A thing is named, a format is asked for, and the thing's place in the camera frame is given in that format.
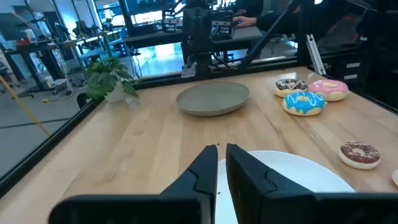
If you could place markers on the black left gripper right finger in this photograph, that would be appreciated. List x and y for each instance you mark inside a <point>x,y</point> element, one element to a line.
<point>248,186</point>

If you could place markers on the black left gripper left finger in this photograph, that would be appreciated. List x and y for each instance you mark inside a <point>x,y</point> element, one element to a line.
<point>199,186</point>

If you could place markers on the large blue-iced donut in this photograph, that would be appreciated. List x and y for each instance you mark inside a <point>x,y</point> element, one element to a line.
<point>295,104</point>

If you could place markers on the small chocolate sprinkle donut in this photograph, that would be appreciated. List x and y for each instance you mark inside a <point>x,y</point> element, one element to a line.
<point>371,154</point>

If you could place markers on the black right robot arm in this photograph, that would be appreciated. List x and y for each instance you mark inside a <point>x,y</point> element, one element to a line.
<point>196,34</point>

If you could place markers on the white plate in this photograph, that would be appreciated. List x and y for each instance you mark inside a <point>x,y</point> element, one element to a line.
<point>295,171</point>

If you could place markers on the tan bowl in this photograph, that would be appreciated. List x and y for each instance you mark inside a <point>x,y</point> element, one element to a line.
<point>213,99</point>

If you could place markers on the white plant pot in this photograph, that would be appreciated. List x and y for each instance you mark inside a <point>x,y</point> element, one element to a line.
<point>115,95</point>

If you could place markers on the large pink-iced donut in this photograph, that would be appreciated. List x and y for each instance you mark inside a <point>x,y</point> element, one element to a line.
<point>339,88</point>

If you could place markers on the black diagonal brace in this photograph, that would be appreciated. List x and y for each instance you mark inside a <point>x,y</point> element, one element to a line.
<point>259,46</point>

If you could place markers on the green leafy plant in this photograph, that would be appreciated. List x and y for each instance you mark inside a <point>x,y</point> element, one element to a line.
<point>102,81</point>

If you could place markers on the black drawer cabinet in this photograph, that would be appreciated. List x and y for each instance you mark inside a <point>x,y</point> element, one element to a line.
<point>339,73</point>

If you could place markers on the silver aluminium extrusion bar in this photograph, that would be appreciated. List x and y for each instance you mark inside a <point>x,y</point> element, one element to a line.
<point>315,56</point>

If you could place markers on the grey desk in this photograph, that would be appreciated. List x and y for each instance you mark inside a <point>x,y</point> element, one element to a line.
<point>248,33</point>

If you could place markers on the black device with white label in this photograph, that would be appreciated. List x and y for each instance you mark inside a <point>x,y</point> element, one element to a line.
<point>222,31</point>
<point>172,26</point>

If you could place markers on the person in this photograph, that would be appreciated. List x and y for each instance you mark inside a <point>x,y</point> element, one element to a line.
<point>262,21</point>

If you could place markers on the person's hand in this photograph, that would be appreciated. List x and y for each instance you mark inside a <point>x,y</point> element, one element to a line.
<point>245,21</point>

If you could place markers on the black workbench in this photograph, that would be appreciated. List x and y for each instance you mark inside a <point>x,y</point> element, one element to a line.
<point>31,46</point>

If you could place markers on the black aluminium table frame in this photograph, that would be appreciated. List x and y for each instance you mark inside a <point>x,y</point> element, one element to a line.
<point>46,143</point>

